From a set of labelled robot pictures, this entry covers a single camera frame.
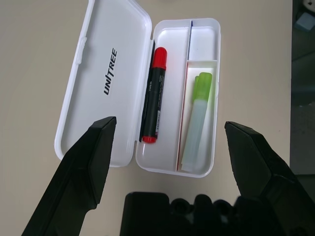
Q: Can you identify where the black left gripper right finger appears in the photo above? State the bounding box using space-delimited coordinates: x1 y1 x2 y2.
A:
224 121 315 236

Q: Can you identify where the white plastic pencil case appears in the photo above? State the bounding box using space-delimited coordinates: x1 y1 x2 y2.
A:
54 0 221 178

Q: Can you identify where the black marker with red cap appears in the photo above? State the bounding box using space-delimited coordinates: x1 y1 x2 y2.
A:
141 46 168 144

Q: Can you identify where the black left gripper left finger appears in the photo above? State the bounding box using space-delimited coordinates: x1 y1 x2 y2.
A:
21 116 117 236

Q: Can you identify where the small blue box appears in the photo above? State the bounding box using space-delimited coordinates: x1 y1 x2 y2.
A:
295 12 315 31

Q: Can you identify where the translucent tube with green cap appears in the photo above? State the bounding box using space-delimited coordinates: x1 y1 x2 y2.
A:
181 72 214 172

